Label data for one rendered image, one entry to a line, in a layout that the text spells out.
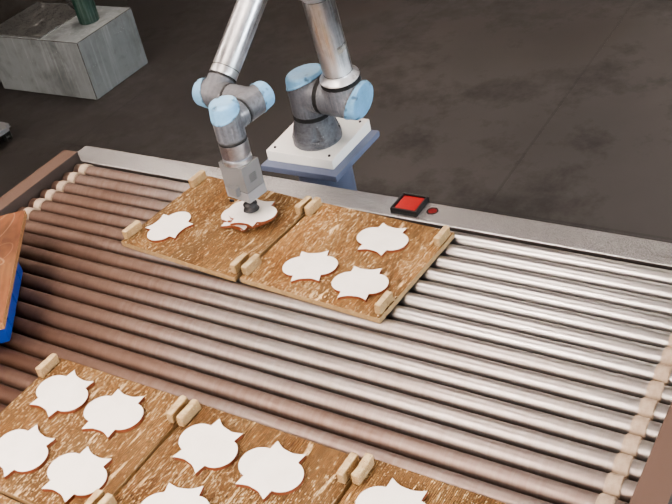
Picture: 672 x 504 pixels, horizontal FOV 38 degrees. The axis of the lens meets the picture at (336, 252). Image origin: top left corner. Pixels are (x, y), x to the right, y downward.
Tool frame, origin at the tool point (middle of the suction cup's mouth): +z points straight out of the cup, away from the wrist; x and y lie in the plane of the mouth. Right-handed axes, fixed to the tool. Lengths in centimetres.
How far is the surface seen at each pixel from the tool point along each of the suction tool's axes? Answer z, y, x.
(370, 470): 4, 80, -51
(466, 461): 6, 93, -39
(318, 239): 4.4, 21.0, 1.6
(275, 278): 4.4, 21.9, -15.6
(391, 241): 3.6, 39.5, 8.3
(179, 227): 3.6, -17.2, -11.9
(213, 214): 4.4, -13.9, -2.3
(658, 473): 3, 124, -27
